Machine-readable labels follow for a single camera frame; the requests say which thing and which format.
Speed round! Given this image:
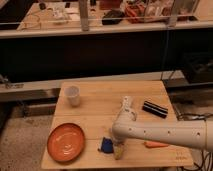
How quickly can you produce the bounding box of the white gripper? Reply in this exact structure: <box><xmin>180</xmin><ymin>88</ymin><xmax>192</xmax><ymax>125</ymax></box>
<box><xmin>99</xmin><ymin>134</ymin><xmax>125</xmax><ymax>154</ymax></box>

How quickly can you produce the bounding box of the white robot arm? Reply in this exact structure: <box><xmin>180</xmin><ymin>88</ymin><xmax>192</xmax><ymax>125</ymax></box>
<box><xmin>100</xmin><ymin>96</ymin><xmax>213</xmax><ymax>159</ymax></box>

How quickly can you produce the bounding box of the orange ceramic bowl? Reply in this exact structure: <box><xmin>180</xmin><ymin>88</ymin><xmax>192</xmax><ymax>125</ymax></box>
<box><xmin>47</xmin><ymin>123</ymin><xmax>85</xmax><ymax>162</ymax></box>

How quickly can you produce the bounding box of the wooden table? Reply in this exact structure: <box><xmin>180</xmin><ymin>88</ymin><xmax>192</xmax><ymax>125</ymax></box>
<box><xmin>41</xmin><ymin>81</ymin><xmax>193</xmax><ymax>170</ymax></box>

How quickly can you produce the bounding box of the orange carrot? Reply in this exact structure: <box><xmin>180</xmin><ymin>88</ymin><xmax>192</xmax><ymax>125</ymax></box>
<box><xmin>144</xmin><ymin>141</ymin><xmax>169</xmax><ymax>148</ymax></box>

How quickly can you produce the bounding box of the black striped block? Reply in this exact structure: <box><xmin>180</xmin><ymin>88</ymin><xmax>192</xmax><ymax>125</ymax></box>
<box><xmin>142</xmin><ymin>101</ymin><xmax>168</xmax><ymax>118</ymax></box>

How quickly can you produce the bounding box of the white plastic cup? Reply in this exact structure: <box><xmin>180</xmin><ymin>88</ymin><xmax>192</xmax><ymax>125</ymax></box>
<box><xmin>65</xmin><ymin>86</ymin><xmax>80</xmax><ymax>107</ymax></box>

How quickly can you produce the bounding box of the black box at right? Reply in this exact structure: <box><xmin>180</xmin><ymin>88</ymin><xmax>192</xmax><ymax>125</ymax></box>
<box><xmin>181</xmin><ymin>52</ymin><xmax>213</xmax><ymax>83</ymax></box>

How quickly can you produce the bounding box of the black bag on bench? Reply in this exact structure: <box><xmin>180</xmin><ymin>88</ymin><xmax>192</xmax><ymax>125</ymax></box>
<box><xmin>102</xmin><ymin>10</ymin><xmax>125</xmax><ymax>25</ymax></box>

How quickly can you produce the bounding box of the grey metal post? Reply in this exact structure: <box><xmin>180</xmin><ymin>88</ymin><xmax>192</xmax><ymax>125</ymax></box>
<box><xmin>78</xmin><ymin>0</ymin><xmax>89</xmax><ymax>31</ymax></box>

